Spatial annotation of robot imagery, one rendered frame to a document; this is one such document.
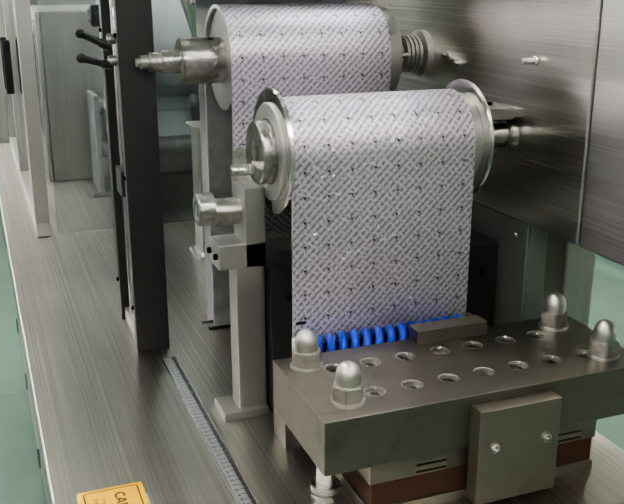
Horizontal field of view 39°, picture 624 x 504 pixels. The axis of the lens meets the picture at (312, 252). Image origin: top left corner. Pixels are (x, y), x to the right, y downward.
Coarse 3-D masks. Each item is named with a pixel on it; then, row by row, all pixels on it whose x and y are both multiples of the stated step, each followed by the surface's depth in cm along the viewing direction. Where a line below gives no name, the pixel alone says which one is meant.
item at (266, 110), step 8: (464, 96) 109; (264, 104) 102; (472, 104) 108; (264, 112) 103; (272, 112) 100; (472, 112) 107; (272, 120) 100; (280, 120) 99; (480, 120) 107; (280, 128) 98; (480, 128) 107; (280, 136) 98; (480, 136) 107; (280, 144) 98; (480, 144) 107; (280, 152) 99; (480, 152) 107; (280, 160) 99; (480, 160) 108; (280, 168) 99; (280, 176) 100; (264, 184) 106; (272, 184) 103; (280, 184) 100; (272, 192) 103; (280, 192) 101
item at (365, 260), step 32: (384, 192) 103; (416, 192) 105; (448, 192) 106; (320, 224) 101; (352, 224) 103; (384, 224) 104; (416, 224) 106; (448, 224) 108; (320, 256) 103; (352, 256) 104; (384, 256) 106; (416, 256) 107; (448, 256) 109; (320, 288) 104; (352, 288) 105; (384, 288) 107; (416, 288) 109; (448, 288) 110; (320, 320) 105; (352, 320) 107; (384, 320) 108; (416, 320) 110
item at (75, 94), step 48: (0, 0) 273; (48, 0) 180; (96, 0) 184; (48, 48) 183; (96, 48) 186; (48, 96) 185; (96, 96) 189; (192, 96) 196; (96, 144) 192; (96, 192) 195; (192, 192) 203
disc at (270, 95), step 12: (264, 96) 103; (276, 96) 99; (276, 108) 100; (288, 120) 97; (288, 132) 97; (288, 144) 97; (288, 156) 97; (288, 168) 98; (288, 180) 98; (288, 192) 99; (276, 204) 103; (288, 204) 100
